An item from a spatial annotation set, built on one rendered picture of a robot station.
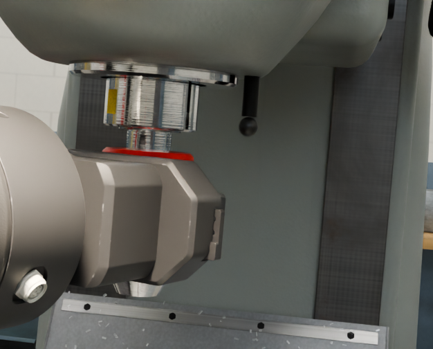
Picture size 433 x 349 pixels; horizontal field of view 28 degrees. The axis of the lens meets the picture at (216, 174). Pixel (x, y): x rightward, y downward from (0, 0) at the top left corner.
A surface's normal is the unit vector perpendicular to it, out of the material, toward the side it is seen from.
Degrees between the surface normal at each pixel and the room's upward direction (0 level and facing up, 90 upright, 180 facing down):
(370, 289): 90
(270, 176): 90
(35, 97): 90
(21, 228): 85
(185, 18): 121
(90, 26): 131
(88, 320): 64
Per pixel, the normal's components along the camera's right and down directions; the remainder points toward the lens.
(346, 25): -0.15, 0.49
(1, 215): 0.89, -0.03
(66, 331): -0.07, -0.40
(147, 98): -0.04, 0.05
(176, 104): 0.53, 0.09
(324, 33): -0.15, 0.73
